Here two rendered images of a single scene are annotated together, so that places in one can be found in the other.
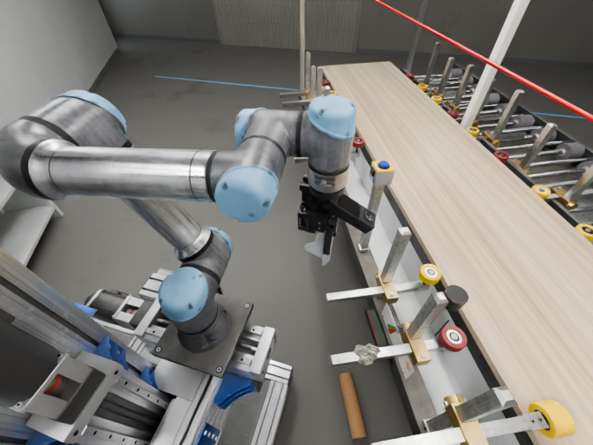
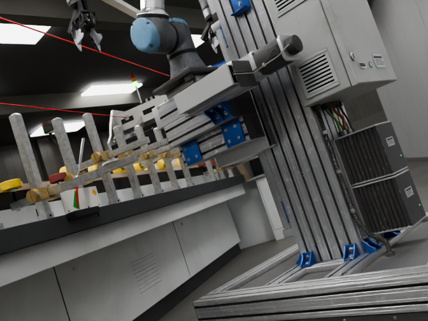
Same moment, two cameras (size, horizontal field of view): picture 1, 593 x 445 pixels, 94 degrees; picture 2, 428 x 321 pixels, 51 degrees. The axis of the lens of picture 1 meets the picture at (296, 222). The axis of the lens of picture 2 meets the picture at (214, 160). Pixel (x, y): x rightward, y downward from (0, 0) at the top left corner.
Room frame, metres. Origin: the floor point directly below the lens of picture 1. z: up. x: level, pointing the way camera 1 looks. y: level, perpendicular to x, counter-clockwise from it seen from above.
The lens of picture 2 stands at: (1.91, 1.01, 0.57)
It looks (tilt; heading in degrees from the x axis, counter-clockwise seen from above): 5 degrees up; 205
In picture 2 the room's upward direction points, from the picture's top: 19 degrees counter-clockwise
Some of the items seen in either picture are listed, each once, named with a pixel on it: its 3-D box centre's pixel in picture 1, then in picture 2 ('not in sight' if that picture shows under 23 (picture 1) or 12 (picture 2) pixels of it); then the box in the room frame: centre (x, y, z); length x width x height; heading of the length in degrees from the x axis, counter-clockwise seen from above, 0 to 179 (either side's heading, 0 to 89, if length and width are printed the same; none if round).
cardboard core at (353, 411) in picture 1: (351, 403); not in sight; (0.31, -0.28, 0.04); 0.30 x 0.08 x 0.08; 7
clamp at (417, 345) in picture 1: (415, 343); (78, 179); (0.35, -0.40, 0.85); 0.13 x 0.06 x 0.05; 7
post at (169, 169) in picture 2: not in sight; (167, 162); (-0.62, -0.52, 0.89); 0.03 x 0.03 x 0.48; 7
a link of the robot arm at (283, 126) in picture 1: (269, 138); not in sight; (0.42, 0.04, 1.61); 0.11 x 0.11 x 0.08; 80
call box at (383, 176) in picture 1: (381, 173); not in sight; (0.88, -0.34, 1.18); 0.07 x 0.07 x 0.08; 7
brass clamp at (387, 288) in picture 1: (386, 286); (42, 194); (0.60, -0.37, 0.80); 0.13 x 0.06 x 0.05; 7
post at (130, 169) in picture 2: not in sight; (129, 167); (-0.13, -0.46, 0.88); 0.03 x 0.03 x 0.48; 7
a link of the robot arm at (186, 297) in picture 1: (189, 297); (175, 39); (0.35, 0.28, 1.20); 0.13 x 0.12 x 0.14; 170
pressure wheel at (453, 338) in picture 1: (448, 342); (60, 185); (0.34, -0.52, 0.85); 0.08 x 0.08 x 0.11
